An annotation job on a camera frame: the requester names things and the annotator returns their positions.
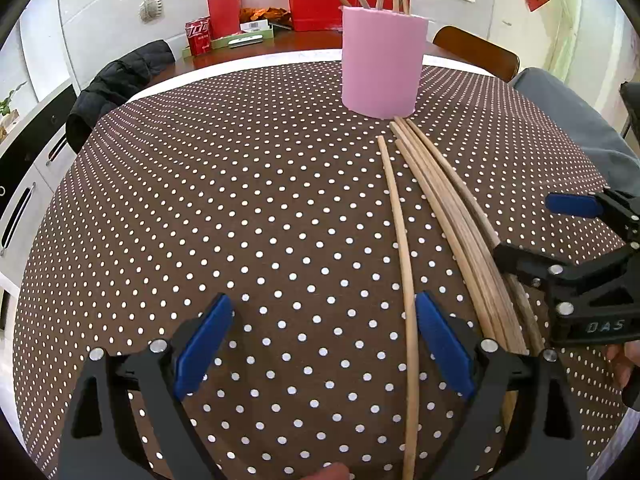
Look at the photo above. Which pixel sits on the pile of wooden chopsticks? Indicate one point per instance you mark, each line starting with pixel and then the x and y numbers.
pixel 470 245

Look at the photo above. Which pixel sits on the person's right hand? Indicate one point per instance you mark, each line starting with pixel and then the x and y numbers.
pixel 625 362

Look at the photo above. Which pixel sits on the person's left hand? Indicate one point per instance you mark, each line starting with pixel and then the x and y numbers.
pixel 330 472

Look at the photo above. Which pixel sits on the black jacket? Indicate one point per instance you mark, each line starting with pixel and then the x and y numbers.
pixel 115 80

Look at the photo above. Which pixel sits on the grey hanging ornament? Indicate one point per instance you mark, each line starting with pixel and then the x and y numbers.
pixel 150 7

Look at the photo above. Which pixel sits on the light single chopstick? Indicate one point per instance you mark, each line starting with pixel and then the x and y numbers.
pixel 406 260

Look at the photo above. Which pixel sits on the orange snack packets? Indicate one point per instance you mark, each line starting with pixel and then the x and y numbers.
pixel 265 14

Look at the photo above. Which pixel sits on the brown polka dot tablecloth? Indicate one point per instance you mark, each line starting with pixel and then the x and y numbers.
pixel 225 185

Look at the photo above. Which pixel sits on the red cola can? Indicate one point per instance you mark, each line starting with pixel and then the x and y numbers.
pixel 199 35

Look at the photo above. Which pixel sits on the small potted plant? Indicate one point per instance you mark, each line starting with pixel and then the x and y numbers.
pixel 7 105

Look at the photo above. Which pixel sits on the white door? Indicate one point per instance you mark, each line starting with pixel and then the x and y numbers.
pixel 505 20

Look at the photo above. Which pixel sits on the white and black sideboard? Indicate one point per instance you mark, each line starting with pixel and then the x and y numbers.
pixel 30 160

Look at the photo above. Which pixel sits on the grey garment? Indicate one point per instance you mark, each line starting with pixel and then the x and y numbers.
pixel 575 120

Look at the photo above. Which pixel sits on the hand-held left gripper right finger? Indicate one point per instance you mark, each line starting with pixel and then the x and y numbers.
pixel 445 347

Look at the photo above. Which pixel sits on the green curtain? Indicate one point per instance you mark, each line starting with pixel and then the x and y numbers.
pixel 567 25

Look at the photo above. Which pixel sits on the pink cup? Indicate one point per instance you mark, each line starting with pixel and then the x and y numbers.
pixel 382 65

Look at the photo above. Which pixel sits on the white table cloth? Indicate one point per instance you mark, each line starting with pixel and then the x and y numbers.
pixel 280 57

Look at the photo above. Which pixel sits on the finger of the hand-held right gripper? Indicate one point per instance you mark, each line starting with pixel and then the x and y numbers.
pixel 572 204
pixel 590 280

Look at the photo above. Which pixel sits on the wooden chair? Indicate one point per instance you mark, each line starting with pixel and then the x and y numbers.
pixel 480 52

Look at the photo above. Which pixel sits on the white flat device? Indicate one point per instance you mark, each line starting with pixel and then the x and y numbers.
pixel 245 40

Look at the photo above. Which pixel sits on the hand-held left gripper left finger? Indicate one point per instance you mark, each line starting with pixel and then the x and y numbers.
pixel 202 347

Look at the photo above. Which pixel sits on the green tray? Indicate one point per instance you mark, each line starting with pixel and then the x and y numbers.
pixel 222 42

